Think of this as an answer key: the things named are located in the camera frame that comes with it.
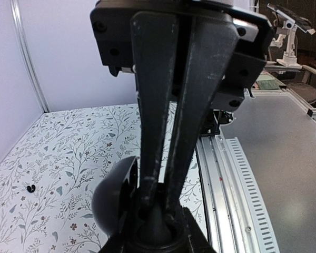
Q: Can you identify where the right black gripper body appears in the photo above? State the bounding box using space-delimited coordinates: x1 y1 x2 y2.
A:
90 1 273 112

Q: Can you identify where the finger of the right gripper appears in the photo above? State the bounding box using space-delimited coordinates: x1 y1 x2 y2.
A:
164 13 239 215
131 11 179 207

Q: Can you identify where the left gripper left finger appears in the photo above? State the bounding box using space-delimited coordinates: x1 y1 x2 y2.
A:
98 211 137 253

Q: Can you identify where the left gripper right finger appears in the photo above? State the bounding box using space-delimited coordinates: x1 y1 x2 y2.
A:
180 207 216 253

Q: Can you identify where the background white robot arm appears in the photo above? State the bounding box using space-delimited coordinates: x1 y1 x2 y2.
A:
90 1 315 252

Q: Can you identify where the floral patterned table mat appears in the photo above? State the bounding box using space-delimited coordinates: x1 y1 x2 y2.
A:
0 102 209 253

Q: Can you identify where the front aluminium rail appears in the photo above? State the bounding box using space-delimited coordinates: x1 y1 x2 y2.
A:
194 86 316 253

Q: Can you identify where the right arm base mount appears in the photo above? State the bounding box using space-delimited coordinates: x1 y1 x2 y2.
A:
200 109 234 137

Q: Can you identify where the left aluminium frame post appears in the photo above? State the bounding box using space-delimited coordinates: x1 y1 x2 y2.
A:
9 0 50 113

